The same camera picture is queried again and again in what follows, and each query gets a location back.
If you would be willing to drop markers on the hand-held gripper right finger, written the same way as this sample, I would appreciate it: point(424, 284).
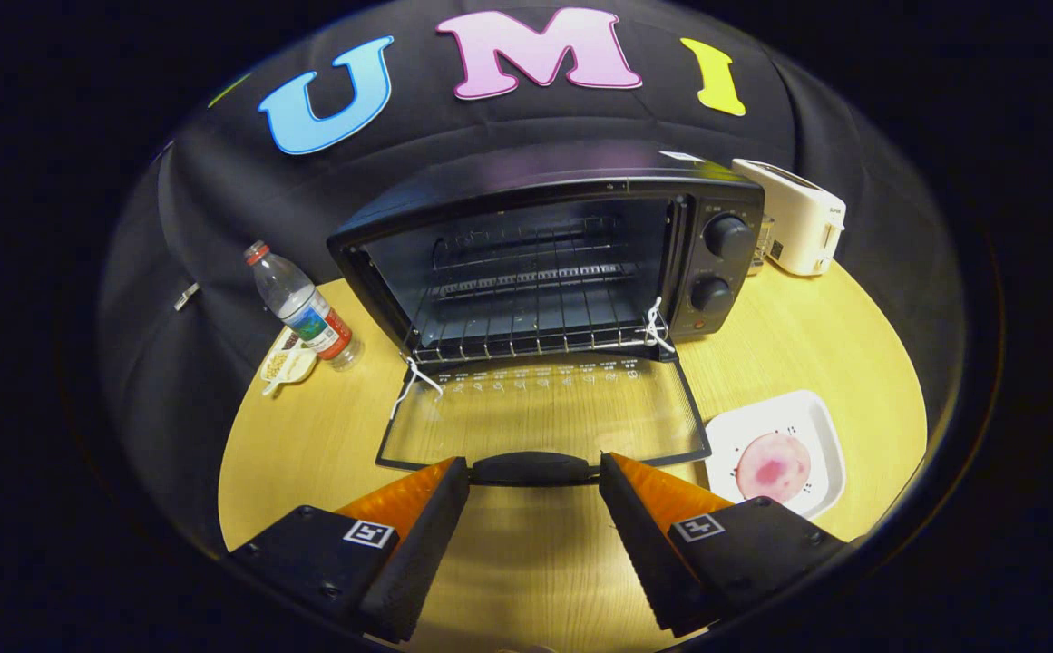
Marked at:
point(648, 553)

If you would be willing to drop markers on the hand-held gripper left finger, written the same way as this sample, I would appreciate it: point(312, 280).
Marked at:
point(417, 553)

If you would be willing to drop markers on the pink ham slice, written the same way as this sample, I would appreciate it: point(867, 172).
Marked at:
point(773, 468)

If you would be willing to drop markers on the white square plate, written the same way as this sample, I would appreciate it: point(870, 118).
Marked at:
point(821, 435)

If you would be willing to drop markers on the black toaster oven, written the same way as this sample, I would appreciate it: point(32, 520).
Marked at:
point(526, 172)

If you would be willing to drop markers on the white bread toaster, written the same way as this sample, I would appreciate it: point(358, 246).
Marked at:
point(794, 218)

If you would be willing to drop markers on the clear plastic water bottle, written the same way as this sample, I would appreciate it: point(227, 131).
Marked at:
point(299, 304)

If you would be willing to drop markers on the clear mesh holder cup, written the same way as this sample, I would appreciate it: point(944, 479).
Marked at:
point(762, 245)

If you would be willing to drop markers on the silver clip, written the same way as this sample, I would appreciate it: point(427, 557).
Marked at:
point(186, 296)

